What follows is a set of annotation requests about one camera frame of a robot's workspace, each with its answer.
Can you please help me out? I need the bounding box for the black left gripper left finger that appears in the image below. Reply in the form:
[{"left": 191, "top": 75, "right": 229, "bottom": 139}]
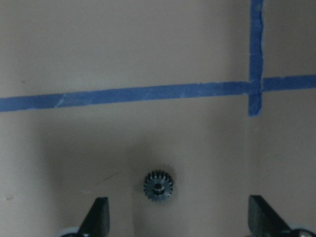
[{"left": 78, "top": 197, "right": 110, "bottom": 237}]

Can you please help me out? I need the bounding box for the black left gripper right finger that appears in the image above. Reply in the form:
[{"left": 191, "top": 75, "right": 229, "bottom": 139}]
[{"left": 248, "top": 195, "right": 295, "bottom": 237}]

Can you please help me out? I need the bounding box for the small black bearing gear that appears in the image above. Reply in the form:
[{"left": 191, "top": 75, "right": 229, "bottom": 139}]
[{"left": 143, "top": 170, "right": 173, "bottom": 202}]

